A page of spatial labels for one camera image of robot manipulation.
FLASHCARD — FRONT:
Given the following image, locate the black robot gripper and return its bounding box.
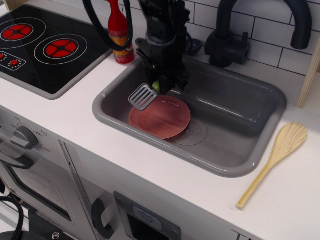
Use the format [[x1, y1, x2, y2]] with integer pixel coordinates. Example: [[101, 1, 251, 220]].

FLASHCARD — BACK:
[[135, 38, 190, 95]]

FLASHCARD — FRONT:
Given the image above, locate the green handled grey spatula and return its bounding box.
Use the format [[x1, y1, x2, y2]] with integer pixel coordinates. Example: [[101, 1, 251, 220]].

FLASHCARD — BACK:
[[128, 83, 160, 111]]

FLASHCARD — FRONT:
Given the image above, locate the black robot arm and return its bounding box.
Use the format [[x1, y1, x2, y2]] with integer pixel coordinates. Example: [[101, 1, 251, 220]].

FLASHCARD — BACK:
[[135, 0, 190, 95]]

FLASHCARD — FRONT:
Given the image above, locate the pink plate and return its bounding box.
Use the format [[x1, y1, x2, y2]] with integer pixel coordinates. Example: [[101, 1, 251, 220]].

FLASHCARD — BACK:
[[128, 95, 191, 139]]

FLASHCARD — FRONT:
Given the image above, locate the grey sink basin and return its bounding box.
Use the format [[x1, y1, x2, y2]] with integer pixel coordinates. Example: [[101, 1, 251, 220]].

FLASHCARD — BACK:
[[92, 57, 287, 178]]

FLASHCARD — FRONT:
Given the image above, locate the red orange sauce bottle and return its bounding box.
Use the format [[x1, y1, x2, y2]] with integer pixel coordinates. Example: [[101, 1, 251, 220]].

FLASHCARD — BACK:
[[108, 0, 135, 64]]

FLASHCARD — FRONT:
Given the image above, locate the black toy faucet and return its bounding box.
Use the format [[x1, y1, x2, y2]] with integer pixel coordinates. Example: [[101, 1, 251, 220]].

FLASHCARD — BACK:
[[204, 0, 313, 68]]

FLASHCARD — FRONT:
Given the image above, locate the black toy stovetop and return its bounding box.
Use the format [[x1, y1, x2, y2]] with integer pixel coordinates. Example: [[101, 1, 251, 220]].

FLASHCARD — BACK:
[[0, 4, 112, 100]]

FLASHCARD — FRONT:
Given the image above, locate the wooden spoon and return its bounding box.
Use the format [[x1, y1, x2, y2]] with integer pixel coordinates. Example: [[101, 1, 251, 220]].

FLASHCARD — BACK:
[[235, 122, 308, 210]]

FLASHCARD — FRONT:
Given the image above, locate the grey oven knob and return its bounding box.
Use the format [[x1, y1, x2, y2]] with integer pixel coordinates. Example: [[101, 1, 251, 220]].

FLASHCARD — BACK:
[[10, 126, 40, 150]]

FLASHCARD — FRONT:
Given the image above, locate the wooden shelf side panel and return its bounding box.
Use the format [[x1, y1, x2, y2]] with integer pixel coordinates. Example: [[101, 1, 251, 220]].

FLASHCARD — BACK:
[[296, 38, 320, 109]]

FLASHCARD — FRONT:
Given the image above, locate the blue handled dark ladle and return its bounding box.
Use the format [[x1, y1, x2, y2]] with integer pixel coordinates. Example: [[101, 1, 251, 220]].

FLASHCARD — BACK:
[[184, 38, 202, 56]]

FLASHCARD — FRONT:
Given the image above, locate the black braided cable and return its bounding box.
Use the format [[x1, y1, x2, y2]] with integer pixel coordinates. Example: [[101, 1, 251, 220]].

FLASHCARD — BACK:
[[82, 0, 134, 52]]

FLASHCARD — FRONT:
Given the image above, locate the black cabinet door handle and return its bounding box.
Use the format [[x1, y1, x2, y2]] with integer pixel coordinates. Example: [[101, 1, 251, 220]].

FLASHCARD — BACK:
[[91, 198, 114, 240]]

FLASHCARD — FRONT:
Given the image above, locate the grey oven door handle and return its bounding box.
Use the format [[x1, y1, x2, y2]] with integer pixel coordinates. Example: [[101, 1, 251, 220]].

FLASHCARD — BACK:
[[0, 139, 35, 170]]

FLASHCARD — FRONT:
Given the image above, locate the black cable lower left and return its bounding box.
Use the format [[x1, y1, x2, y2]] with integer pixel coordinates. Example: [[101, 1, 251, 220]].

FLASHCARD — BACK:
[[0, 195, 25, 240]]

